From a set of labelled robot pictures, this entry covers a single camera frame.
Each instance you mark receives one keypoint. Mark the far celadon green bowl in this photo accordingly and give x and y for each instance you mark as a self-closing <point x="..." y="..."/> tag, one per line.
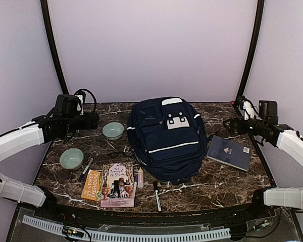
<point x="113" y="131"/>

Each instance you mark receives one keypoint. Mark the black white marker front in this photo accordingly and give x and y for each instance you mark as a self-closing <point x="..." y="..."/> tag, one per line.
<point x="156" y="190"/>

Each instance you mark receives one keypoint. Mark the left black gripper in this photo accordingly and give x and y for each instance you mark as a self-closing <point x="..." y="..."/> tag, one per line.
<point x="91" y="122"/>

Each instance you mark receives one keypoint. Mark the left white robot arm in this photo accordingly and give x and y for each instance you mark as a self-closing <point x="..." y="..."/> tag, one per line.
<point x="41" y="130"/>

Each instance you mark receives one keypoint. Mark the celadon green bowl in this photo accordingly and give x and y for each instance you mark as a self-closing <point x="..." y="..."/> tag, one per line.
<point x="71" y="159"/>
<point x="113" y="131"/>

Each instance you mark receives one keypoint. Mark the black frame post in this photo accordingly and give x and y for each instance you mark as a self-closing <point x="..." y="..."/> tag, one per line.
<point x="252" y="48"/>
<point x="52" y="46"/>

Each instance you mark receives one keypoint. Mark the black front rail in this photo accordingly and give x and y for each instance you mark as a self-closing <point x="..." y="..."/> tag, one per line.
<point x="178" y="208"/>

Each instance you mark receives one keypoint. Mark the white slotted cable duct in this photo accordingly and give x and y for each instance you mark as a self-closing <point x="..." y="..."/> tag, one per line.
<point x="126" y="233"/>

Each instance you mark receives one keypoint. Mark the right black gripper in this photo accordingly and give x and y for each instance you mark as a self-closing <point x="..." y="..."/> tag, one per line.
<point x="234" y="120"/>

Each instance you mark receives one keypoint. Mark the black marker left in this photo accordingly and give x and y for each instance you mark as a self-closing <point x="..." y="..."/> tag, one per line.
<point x="86" y="169"/>

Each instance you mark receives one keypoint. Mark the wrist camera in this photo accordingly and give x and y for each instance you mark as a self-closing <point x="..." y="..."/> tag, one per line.
<point x="246" y="106"/>
<point x="81" y="96"/>

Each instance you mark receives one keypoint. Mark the blue marker pen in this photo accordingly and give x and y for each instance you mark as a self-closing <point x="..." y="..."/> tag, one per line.
<point x="135" y="184"/>

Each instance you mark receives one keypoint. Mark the near celadon green bowl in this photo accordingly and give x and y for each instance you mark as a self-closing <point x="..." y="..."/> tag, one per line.
<point x="71" y="159"/>

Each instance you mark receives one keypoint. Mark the left black frame post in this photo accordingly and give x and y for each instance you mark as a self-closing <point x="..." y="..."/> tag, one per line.
<point x="52" y="46"/>

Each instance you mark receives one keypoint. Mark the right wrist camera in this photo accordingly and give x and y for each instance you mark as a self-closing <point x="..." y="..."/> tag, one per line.
<point x="246" y="106"/>

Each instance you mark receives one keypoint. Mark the orange treehouse book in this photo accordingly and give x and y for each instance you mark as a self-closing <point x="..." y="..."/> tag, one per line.
<point x="93" y="186"/>

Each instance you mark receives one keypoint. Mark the pink Shrew paperback book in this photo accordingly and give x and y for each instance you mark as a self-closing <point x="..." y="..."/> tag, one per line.
<point x="118" y="185"/>

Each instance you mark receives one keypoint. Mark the right black frame post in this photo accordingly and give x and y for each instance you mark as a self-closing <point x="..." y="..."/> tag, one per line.
<point x="252" y="48"/>

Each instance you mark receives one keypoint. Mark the dark blue hardcover book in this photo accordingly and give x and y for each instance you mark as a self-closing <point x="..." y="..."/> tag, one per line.
<point x="229" y="153"/>

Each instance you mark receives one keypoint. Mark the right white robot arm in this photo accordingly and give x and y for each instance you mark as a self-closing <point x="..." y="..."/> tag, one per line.
<point x="285" y="139"/>

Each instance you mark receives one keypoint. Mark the navy blue student backpack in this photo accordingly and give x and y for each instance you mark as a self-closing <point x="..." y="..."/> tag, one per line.
<point x="168" y="137"/>

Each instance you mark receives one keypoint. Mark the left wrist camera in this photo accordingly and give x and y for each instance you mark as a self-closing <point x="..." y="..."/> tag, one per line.
<point x="81" y="96"/>

